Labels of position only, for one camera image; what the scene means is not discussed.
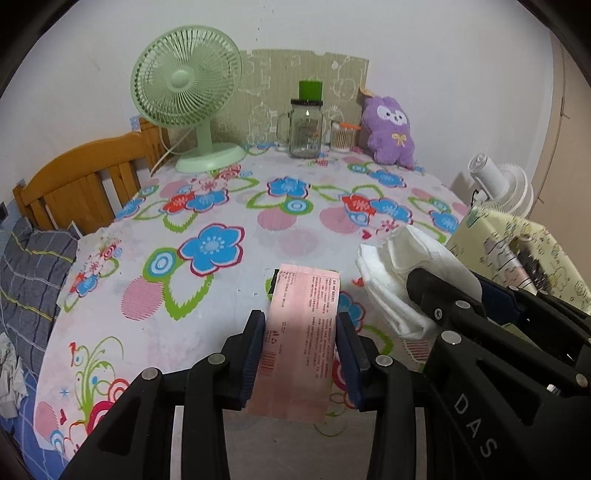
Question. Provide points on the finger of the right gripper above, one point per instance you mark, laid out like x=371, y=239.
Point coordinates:
x=563, y=364
x=540, y=317

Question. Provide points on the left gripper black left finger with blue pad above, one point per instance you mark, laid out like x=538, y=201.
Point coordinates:
x=134, y=439

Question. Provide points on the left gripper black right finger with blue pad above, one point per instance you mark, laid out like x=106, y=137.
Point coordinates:
x=378, y=383

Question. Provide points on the pink mask package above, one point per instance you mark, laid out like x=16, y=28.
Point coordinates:
x=295, y=369

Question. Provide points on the green tissue pack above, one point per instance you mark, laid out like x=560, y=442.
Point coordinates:
x=270, y=284

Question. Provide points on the blue checked bedsheet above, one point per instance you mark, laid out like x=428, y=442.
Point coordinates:
x=40, y=463

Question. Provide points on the white small fan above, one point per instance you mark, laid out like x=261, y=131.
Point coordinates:
x=502, y=187

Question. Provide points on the crumpled white grey cloth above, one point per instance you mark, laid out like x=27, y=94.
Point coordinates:
x=13, y=389

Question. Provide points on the floral tablecloth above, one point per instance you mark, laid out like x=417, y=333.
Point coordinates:
x=190, y=256

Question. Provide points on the purple plush toy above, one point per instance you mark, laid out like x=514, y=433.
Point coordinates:
x=390, y=140

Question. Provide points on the cotton swab container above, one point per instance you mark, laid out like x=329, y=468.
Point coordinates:
x=343, y=136

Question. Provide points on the grey plaid pillow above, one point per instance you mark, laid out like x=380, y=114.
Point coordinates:
x=34, y=267

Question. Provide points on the glass mason jar mug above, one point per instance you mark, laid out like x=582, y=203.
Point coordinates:
x=300, y=129

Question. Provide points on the green cylinder cap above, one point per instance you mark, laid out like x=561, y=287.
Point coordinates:
x=310, y=90

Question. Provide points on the wooden bed headboard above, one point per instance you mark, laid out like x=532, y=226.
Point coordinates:
x=69, y=189

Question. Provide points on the green patterned board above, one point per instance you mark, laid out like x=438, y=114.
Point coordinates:
x=271, y=79

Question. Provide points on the green desk fan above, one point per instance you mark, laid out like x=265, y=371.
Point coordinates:
x=182, y=79

